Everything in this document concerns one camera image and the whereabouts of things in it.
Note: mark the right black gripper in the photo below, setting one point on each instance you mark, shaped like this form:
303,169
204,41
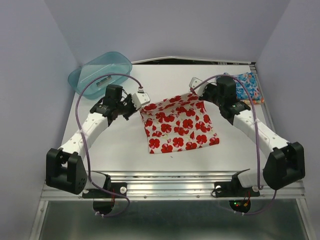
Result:
207,87

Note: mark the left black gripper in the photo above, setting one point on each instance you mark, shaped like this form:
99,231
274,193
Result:
128,98

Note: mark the blue floral skirt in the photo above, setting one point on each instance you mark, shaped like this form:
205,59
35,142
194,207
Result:
248,79

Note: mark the red poppy white skirt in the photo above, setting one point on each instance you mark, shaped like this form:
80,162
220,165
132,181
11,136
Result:
176,124

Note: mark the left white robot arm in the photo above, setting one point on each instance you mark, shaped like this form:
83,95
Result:
65,169

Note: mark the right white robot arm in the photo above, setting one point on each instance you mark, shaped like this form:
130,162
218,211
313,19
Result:
242,117

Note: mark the teal plastic bin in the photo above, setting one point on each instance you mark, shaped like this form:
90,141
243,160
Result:
93,77

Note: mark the orange floral folded skirt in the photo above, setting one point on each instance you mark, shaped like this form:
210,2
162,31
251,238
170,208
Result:
252,101

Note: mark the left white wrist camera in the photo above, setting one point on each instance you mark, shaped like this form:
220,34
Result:
140,99

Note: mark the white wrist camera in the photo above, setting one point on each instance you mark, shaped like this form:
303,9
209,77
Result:
140,99
194,87

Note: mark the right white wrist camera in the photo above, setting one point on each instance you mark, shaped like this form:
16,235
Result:
194,87

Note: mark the aluminium right side rail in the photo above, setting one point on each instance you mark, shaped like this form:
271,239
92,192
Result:
270,120

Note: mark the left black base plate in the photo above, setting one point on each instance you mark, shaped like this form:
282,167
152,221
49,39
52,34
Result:
104,181

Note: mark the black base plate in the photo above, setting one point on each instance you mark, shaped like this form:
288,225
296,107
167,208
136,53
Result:
104,181
225,188

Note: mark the aluminium front rail frame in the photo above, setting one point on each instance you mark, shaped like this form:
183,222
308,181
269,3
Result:
173,206

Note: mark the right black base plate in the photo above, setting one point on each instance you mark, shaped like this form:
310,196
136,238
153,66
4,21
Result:
225,188

